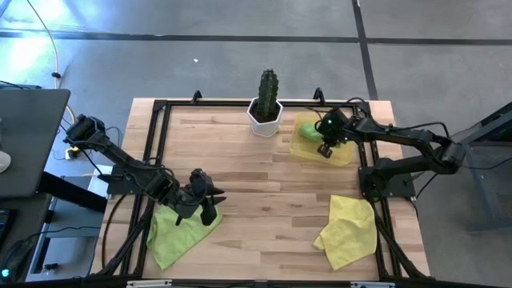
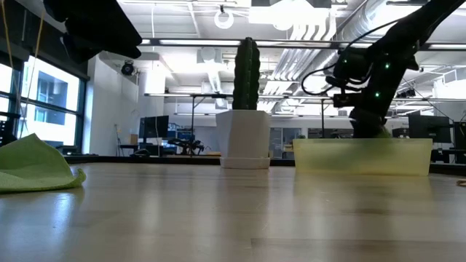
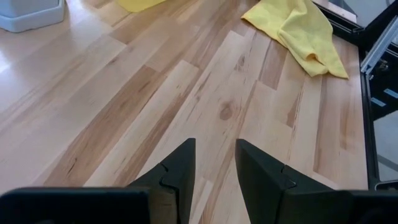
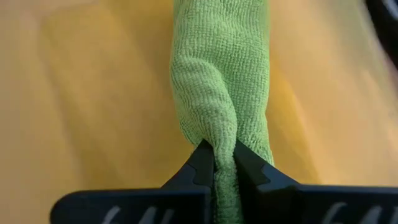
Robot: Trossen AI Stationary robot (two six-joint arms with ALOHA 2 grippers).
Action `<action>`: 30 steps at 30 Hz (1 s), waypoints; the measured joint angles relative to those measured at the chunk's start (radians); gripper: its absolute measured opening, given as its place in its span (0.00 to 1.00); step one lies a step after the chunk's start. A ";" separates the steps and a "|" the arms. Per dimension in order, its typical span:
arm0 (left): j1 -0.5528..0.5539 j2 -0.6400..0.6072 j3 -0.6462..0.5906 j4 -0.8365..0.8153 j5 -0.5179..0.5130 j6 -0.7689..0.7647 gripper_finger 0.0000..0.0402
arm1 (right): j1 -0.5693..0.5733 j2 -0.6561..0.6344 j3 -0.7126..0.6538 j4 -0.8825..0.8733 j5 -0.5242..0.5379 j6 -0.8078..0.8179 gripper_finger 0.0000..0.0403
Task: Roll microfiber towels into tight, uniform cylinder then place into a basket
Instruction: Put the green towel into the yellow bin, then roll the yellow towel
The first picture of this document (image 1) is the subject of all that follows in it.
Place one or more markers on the black desk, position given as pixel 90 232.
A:
pixel 32 136

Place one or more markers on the grey metal table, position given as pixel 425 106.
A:
pixel 480 134

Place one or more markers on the white plant pot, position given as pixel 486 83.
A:
pixel 264 129

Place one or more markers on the green cactus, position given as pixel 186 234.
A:
pixel 267 92

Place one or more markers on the black computer mouse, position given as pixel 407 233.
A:
pixel 18 256

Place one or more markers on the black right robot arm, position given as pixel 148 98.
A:
pixel 400 134

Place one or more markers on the yellow and white power plug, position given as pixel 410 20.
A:
pixel 73 153

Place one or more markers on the white frame bracket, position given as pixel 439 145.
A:
pixel 372 285
pixel 148 283

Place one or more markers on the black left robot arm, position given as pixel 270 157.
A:
pixel 120 160

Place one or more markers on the yellow translucent basket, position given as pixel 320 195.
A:
pixel 308 154

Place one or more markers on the black angled beam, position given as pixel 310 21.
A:
pixel 72 191

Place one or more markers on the yellow microfiber towel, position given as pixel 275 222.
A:
pixel 348 232

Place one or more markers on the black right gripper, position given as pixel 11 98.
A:
pixel 332 128

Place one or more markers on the black table frame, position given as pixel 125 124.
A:
pixel 224 103

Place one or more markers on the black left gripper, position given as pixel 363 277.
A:
pixel 194 200

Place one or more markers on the lime green microfiber towel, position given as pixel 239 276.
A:
pixel 172 240

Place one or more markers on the dark green microfiber towel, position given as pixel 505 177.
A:
pixel 310 132

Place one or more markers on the white round object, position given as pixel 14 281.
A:
pixel 4 162

